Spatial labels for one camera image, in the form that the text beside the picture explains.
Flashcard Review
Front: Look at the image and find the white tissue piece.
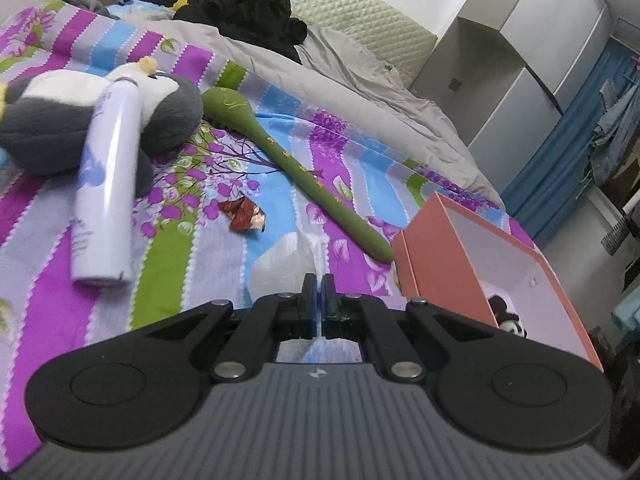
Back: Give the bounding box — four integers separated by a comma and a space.
246, 229, 361, 364

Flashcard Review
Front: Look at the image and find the colourful striped bed sheet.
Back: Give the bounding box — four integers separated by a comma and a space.
1, 0, 526, 470

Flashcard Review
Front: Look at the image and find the dark red candy wrapper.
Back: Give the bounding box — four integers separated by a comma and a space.
219, 196, 266, 232

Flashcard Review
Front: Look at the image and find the pink cardboard box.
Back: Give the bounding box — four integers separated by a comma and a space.
392, 193, 602, 368

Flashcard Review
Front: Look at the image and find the small panda plush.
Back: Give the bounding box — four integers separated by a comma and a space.
488, 295, 527, 338

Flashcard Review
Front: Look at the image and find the white spray can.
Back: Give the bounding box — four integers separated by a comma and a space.
70, 78, 142, 286

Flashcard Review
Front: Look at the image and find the green massage stick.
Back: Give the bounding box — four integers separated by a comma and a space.
200, 86, 396, 265

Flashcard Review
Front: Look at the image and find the grey duvet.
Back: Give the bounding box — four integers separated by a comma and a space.
124, 11, 504, 208

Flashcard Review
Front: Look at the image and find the blue curtain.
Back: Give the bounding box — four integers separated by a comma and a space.
502, 39, 639, 247

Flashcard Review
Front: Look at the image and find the grey wardrobe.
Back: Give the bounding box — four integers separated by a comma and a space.
411, 0, 611, 193

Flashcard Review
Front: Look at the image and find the black clothes pile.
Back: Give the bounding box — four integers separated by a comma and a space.
174, 0, 307, 64

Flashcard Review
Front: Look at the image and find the grey white penguin plush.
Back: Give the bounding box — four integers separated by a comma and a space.
1, 56, 204, 198

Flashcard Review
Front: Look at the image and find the cream quilted headboard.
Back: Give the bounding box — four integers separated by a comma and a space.
291, 0, 437, 86

